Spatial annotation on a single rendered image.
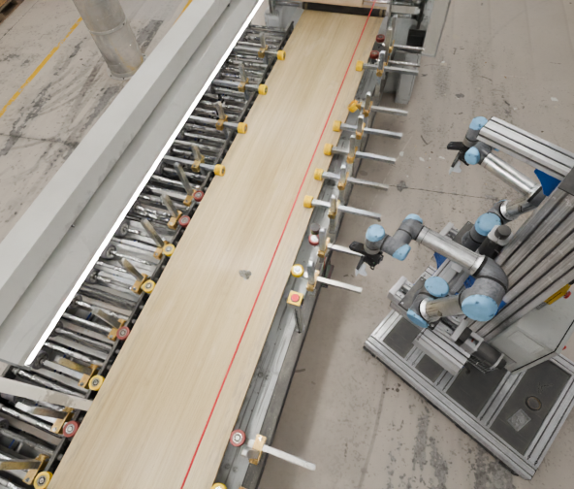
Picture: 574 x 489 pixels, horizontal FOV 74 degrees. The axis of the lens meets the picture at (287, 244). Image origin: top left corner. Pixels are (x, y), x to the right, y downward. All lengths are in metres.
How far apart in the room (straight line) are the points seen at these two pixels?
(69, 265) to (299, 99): 2.74
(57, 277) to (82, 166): 0.25
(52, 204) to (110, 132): 0.21
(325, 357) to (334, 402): 0.33
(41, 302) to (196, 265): 1.70
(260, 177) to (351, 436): 1.98
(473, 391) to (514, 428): 0.30
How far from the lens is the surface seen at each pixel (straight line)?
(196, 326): 2.38
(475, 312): 1.67
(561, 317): 2.24
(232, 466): 2.49
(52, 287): 0.94
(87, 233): 0.97
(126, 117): 1.03
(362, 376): 3.13
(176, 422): 2.30
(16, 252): 0.90
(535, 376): 3.25
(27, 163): 5.37
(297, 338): 2.46
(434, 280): 2.05
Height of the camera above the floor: 3.06
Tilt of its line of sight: 60 degrees down
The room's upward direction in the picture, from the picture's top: 9 degrees counter-clockwise
